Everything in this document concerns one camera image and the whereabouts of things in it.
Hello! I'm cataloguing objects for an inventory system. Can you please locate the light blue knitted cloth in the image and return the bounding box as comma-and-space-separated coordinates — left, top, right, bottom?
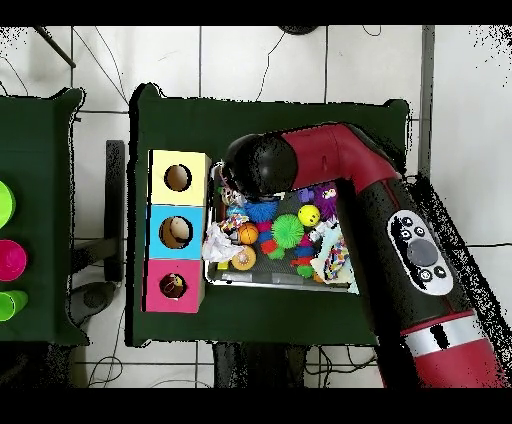
310, 231, 358, 287

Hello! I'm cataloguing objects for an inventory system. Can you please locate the polka dot patterned cloth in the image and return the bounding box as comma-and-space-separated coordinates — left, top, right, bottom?
323, 238, 352, 281

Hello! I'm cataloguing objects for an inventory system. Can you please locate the yellow plush duck toy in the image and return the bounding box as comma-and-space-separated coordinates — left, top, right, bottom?
162, 275, 185, 297

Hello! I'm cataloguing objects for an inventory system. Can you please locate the shallow clear mesh bin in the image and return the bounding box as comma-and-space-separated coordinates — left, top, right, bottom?
204, 162, 361, 293

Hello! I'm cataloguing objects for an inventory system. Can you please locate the wooden box with three holes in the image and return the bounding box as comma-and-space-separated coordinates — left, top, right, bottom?
143, 149, 213, 315

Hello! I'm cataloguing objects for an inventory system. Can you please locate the large blue spiky ball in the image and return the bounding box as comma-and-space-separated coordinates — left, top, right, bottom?
244, 199, 279, 225

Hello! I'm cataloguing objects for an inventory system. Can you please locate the orange basketball toy ball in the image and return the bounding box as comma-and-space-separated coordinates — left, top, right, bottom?
238, 222, 261, 246

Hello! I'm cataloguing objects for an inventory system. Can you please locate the green spiky ball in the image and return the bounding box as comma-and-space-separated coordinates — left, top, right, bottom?
271, 215, 306, 251

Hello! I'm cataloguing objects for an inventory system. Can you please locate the tan orange ball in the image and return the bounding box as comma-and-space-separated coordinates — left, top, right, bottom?
231, 245, 258, 272

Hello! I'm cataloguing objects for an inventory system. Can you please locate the yellow smiley ball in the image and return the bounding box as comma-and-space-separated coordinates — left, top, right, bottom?
298, 204, 321, 228

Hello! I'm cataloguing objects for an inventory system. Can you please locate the purple spiky ball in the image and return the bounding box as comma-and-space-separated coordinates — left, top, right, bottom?
315, 183, 339, 222

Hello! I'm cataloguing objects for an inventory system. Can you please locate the dark green table cloth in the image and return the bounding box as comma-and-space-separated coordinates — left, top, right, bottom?
127, 83, 413, 349

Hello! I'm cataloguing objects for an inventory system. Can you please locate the black panel on stand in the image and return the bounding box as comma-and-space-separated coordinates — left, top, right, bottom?
70, 139, 128, 317

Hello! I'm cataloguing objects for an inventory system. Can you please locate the black round base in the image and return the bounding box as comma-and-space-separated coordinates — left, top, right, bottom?
277, 25, 321, 37

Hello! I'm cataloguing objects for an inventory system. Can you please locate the side table with green cloth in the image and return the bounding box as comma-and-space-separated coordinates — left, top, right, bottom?
0, 87, 88, 345

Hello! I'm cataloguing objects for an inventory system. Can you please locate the pink plastic cup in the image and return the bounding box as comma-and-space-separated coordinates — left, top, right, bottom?
0, 239, 29, 283

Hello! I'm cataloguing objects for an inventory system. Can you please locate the yellow-green plastic cup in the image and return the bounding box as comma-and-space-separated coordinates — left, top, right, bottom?
0, 179, 17, 230

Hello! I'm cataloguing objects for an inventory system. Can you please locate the bright green plastic cup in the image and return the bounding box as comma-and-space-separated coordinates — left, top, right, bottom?
0, 289, 30, 323

